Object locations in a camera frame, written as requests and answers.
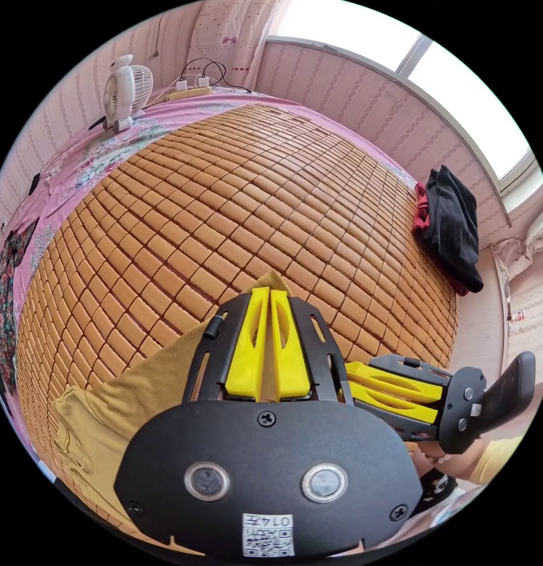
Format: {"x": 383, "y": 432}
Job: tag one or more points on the power strip with chargers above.
{"x": 191, "y": 92}

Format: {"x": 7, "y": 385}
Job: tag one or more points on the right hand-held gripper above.
{"x": 457, "y": 407}

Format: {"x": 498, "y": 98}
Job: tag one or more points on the dark floral garment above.
{"x": 6, "y": 287}

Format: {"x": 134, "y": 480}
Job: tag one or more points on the bed with woven mat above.
{"x": 253, "y": 199}

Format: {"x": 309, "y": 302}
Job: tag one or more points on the person's right forearm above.
{"x": 463, "y": 464}

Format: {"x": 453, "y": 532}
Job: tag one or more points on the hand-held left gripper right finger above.
{"x": 289, "y": 362}

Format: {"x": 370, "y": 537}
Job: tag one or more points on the person's right hand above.
{"x": 430, "y": 453}

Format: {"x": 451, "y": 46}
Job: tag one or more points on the white desk fan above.
{"x": 121, "y": 84}

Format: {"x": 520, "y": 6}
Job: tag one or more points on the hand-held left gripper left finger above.
{"x": 247, "y": 353}

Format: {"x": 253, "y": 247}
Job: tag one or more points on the yellow t-shirt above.
{"x": 134, "y": 398}

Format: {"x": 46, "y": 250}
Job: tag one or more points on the pink curtain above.
{"x": 227, "y": 40}

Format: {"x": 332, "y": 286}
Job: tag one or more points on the person's body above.
{"x": 496, "y": 460}

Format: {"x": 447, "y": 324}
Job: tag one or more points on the pile of clothes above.
{"x": 452, "y": 221}

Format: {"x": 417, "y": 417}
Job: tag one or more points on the window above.
{"x": 342, "y": 26}

